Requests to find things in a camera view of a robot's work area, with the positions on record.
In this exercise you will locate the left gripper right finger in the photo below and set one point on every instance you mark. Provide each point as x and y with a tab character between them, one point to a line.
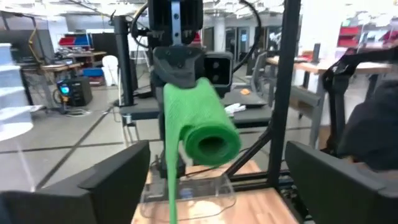
342	199

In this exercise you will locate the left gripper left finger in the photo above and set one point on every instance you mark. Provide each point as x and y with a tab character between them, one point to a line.
77	205

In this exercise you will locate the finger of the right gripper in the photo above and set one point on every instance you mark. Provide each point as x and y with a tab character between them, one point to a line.
160	99
178	65

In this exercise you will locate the light green elastic bandage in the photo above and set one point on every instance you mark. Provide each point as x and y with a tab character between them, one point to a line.
192	112

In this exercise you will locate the grey desk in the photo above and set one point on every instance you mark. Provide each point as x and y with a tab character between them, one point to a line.
140	109

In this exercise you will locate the white plastic chair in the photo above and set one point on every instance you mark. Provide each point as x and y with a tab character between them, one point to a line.
110	70

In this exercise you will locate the grey office chair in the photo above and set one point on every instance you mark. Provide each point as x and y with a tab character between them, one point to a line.
258	70

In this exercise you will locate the black desktop computer tower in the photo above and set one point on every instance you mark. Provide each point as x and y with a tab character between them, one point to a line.
77	91

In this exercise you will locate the red and blue bins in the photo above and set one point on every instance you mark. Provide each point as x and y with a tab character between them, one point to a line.
74	40

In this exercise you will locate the wooden background workbench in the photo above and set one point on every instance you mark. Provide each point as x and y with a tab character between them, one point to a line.
71	57

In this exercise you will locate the clear plastic container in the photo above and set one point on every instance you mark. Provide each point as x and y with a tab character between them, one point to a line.
199	202

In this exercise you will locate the white floor stand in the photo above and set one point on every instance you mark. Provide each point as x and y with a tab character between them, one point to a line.
12	93

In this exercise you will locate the long wooden table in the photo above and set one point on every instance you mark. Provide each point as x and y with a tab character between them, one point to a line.
311	67

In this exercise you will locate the red shelf rack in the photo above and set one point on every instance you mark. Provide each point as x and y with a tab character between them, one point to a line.
349	35

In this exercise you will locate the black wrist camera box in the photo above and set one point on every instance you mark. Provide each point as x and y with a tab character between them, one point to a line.
217	71

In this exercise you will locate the black aluminium rig frame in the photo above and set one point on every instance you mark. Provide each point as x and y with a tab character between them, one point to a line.
284	93

